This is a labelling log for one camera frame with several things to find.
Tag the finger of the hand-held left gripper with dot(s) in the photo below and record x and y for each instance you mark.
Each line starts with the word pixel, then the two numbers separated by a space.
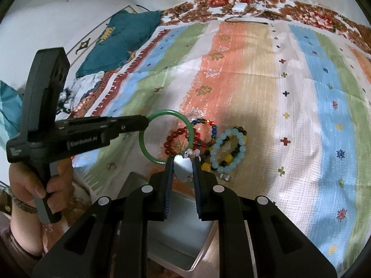
pixel 127 123

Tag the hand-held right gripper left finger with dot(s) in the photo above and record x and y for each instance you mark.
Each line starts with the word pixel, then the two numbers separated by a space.
pixel 168 192

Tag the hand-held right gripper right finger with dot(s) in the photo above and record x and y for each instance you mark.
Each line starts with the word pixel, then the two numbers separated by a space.
pixel 197 192

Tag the green bangle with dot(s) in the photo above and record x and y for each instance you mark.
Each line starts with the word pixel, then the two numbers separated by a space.
pixel 166 112

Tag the metal tin box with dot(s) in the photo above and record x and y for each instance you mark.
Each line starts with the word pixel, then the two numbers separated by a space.
pixel 179 237

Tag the person's left hand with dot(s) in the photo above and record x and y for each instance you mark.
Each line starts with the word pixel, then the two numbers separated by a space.
pixel 24 179

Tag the teal pillow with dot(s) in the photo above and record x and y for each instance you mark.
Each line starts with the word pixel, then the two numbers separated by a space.
pixel 121 40
pixel 8 113

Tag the pale grey clothing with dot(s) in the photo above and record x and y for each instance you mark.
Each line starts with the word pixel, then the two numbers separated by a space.
pixel 87 84

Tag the white bed headboard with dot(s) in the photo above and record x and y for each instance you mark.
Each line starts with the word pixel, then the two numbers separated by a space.
pixel 87 42

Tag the striped woven blanket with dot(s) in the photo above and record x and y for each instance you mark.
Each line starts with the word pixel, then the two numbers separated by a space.
pixel 246 92

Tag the white charger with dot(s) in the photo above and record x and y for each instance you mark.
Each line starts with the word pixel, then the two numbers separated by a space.
pixel 240 7

